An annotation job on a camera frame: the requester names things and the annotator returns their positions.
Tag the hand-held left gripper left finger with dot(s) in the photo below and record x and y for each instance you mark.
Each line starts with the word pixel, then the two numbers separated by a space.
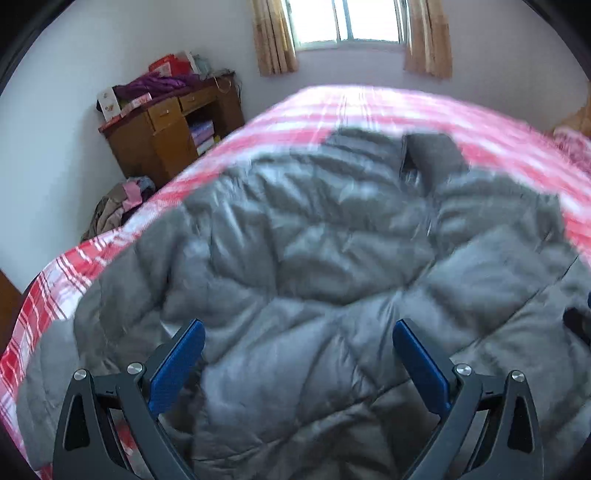
pixel 178 364

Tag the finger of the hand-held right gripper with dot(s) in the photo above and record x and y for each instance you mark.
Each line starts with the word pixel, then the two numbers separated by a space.
pixel 577 323

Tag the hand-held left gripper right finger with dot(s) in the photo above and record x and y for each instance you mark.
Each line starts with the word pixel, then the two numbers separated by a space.
pixel 420 364

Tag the grey padded jacket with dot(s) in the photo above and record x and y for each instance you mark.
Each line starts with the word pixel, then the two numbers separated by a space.
pixel 300 258

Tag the pile of clothes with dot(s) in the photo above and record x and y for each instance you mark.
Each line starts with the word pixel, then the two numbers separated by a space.
pixel 115 207

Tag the pink patterned pillow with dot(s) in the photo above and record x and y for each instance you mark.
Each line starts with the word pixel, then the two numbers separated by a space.
pixel 575 145

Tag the brown wooden panel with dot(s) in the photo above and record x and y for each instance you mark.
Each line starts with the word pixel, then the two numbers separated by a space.
pixel 9 295

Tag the light wooden headboard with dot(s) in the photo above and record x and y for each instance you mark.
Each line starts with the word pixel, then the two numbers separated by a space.
pixel 575 121

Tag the brown wooden desk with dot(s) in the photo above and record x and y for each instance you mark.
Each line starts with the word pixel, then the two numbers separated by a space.
pixel 138 147

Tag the stack of folded cloths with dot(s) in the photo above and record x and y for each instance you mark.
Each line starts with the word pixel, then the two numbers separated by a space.
pixel 202 136

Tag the flat pink box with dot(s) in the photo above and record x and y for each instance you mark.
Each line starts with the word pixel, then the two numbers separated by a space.
pixel 136 104

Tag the bed with red plaid sheet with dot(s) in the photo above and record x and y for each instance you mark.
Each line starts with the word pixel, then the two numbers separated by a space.
pixel 360 106

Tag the white printed box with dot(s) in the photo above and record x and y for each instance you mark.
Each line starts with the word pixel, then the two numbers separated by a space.
pixel 110 104

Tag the purple cloth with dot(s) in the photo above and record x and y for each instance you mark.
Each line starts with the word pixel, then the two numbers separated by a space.
pixel 157 85

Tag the red bag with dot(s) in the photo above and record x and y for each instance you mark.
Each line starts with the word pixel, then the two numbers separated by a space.
pixel 168 67

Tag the tan curtain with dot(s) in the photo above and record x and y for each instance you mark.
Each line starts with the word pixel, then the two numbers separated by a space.
pixel 273 37
pixel 429 39

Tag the window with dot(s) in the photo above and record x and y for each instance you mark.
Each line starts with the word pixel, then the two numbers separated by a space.
pixel 346 21

